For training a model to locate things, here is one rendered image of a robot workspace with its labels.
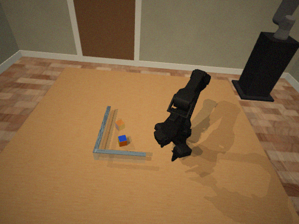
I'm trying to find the blue and yellow cube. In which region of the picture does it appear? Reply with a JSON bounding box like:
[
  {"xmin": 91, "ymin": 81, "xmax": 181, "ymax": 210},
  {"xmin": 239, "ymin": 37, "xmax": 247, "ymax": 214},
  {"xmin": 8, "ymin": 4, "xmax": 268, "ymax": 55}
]
[{"xmin": 118, "ymin": 135, "xmax": 127, "ymax": 147}]

